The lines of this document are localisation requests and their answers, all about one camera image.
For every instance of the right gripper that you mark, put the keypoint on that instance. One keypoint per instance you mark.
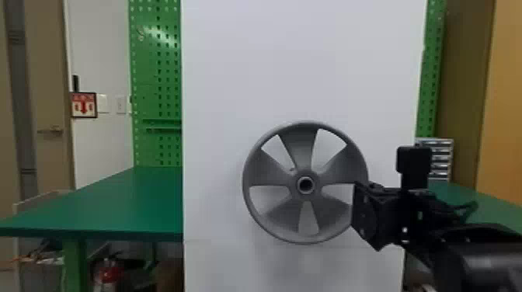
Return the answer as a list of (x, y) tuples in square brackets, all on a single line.
[(397, 216)]

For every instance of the red fire extinguisher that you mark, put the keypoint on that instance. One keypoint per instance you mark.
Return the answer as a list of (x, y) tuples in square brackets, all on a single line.
[(107, 275)]

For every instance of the red wall sign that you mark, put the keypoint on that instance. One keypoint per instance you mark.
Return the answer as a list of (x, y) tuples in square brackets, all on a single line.
[(83, 105)]

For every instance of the white drawer cabinet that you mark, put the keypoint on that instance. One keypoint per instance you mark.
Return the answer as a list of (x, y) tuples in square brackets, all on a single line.
[(442, 155)]

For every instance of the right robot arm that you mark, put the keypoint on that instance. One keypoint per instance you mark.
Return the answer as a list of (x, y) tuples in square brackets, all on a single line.
[(477, 261)]

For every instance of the white wall switch plate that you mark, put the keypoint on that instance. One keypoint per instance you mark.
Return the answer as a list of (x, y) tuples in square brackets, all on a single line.
[(103, 104), (121, 104)]

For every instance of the grey wheel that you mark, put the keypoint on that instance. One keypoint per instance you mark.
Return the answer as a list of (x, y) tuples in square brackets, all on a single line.
[(299, 143)]

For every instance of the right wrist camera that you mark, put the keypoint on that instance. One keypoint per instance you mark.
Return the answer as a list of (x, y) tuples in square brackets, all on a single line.
[(414, 165)]

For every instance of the white panel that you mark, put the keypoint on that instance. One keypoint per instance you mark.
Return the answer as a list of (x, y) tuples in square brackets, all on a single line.
[(285, 61)]

